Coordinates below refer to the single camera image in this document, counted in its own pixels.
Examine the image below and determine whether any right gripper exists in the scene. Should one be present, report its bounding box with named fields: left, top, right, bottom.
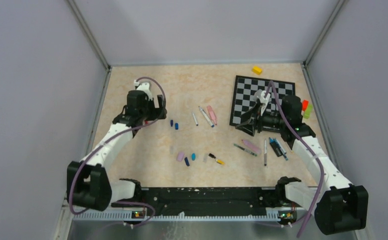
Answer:
left=236, top=102, right=287, bottom=137

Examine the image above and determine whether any white marker dark blue cap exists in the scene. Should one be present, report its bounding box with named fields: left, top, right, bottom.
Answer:
left=263, top=139, right=267, bottom=167

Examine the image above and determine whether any green gel pen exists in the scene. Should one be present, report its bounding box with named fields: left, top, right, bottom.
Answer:
left=233, top=143, right=257, bottom=157

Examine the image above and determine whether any pink highlighter pen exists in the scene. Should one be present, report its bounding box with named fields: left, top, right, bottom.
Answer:
left=242, top=139, right=262, bottom=155

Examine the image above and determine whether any black marker blue cap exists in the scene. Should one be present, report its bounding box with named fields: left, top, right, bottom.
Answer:
left=269, top=137, right=282, bottom=157

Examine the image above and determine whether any pink highlighter cap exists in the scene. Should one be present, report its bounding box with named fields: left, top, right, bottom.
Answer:
left=176, top=151, right=185, bottom=162

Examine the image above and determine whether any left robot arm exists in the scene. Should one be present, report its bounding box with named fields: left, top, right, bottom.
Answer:
left=66, top=90, right=167, bottom=211

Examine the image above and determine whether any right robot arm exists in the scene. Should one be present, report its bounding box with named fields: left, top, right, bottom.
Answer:
left=236, top=95, right=369, bottom=235

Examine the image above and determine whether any black white chessboard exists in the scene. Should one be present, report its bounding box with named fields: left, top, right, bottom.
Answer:
left=229, top=75, right=296, bottom=127

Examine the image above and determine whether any yellow block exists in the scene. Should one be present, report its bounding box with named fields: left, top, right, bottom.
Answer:
left=252, top=66, right=263, bottom=75

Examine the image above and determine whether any green curved block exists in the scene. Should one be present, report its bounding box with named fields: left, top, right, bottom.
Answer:
left=303, top=104, right=314, bottom=119

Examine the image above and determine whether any red block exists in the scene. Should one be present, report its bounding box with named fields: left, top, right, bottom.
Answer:
left=302, top=100, right=309, bottom=111

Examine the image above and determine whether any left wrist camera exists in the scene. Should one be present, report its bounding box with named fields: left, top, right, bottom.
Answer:
left=133, top=79, right=153, bottom=101

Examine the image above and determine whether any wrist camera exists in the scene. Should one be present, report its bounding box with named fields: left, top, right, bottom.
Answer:
left=253, top=90, right=271, bottom=116
left=133, top=79, right=153, bottom=101

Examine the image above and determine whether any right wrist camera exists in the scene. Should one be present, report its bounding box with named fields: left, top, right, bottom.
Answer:
left=253, top=90, right=271, bottom=116

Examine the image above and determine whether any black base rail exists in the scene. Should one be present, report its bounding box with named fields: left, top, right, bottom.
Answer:
left=121, top=186, right=309, bottom=218

